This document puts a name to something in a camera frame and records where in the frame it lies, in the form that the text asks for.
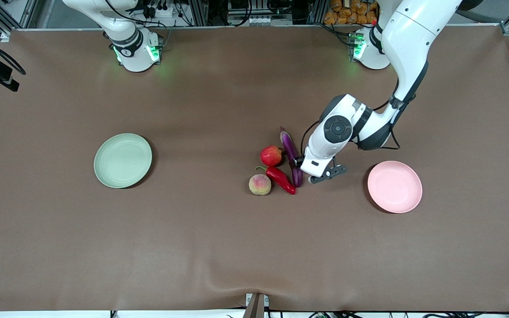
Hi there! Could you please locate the red chili pepper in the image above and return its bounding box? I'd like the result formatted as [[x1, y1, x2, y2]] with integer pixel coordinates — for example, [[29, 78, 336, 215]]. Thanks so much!
[[255, 165, 297, 195]]

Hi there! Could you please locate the long purple eggplant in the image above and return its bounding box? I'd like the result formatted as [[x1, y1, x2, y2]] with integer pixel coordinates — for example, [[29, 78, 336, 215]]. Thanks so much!
[[280, 126, 304, 188]]

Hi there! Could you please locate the red apple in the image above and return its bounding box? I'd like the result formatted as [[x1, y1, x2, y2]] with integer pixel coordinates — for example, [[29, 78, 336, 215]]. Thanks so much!
[[260, 145, 285, 167]]

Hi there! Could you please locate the yellow pink peach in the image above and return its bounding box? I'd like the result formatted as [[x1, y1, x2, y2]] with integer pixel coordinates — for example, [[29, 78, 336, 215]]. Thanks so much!
[[249, 174, 272, 196]]

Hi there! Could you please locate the pink plate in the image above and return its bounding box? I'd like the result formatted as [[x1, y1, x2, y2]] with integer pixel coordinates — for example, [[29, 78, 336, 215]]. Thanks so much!
[[367, 161, 423, 214]]

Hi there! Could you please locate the brown table cover sheet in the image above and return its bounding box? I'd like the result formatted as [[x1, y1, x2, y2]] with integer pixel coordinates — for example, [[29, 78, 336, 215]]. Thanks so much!
[[0, 24, 509, 312]]

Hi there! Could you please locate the light green plate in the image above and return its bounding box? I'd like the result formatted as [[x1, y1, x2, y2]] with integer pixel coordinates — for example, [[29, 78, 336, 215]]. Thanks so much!
[[94, 133, 153, 189]]

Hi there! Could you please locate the metal table edge clamp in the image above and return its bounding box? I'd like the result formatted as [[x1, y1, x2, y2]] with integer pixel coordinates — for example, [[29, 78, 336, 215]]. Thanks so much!
[[243, 292, 270, 318]]

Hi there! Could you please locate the bag of orange pieces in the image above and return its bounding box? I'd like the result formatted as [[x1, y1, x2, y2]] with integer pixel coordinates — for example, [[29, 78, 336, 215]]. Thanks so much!
[[324, 0, 381, 25]]

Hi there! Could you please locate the white power strip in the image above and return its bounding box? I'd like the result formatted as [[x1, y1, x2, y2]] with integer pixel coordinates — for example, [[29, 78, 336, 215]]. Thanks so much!
[[142, 0, 175, 19]]

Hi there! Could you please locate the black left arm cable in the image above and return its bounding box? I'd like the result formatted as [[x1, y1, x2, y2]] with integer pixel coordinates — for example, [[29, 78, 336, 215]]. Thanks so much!
[[301, 77, 402, 153]]

